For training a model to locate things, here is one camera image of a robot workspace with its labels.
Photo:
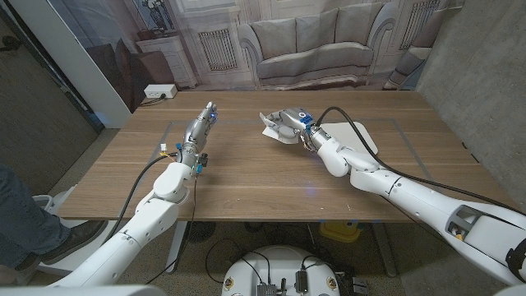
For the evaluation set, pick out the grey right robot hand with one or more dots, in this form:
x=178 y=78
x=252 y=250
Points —
x=296 y=119

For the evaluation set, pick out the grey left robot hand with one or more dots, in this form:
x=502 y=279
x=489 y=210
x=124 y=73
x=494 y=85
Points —
x=199 y=129

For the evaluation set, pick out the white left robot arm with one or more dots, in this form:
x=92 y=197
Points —
x=148 y=218

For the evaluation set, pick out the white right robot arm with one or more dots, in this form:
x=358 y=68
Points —
x=415 y=197

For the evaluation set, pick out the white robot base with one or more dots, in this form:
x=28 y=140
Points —
x=279 y=263

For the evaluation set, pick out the white square paper plate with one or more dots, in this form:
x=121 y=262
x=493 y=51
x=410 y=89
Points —
x=343 y=130

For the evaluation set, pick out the white power strip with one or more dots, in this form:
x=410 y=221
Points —
x=160 y=90

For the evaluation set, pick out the printed living room backdrop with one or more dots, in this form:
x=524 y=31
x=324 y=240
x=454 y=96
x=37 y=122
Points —
x=316 y=41

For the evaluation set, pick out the black round fan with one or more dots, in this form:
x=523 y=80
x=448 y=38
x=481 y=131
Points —
x=200 y=231

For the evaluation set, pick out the white table leg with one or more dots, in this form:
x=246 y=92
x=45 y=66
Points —
x=384 y=251
x=176 y=246

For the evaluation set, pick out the yellow object under table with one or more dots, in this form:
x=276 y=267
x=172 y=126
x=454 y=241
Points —
x=339 y=232

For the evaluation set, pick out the dark brown shoe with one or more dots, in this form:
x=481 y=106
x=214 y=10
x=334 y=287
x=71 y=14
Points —
x=78 y=236

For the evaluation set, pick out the white plastic floor base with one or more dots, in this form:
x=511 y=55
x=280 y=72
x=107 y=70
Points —
x=45 y=203

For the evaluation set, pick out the person's leg in jeans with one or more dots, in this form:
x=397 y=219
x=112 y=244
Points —
x=24 y=222

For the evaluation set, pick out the white robot chest shell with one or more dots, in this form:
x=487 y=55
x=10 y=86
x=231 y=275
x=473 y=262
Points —
x=82 y=290

